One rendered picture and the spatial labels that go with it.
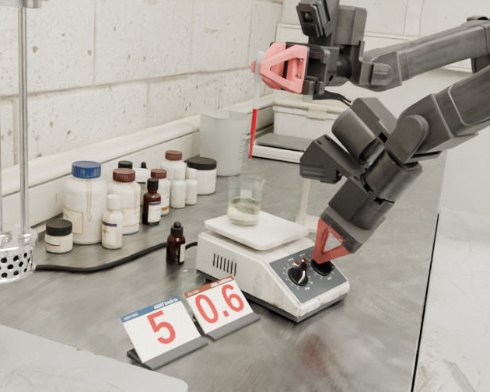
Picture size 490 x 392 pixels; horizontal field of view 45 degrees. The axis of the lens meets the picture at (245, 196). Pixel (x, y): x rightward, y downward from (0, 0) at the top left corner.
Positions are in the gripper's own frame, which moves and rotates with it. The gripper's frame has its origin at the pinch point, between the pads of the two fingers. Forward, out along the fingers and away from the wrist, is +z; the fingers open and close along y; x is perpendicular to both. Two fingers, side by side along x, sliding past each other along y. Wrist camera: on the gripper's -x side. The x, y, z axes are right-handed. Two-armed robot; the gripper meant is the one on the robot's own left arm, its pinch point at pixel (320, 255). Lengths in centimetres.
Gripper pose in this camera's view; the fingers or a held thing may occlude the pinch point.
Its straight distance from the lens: 86.6
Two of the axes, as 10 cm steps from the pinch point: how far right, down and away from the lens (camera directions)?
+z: -4.7, 6.8, 5.6
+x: 7.1, 6.7, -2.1
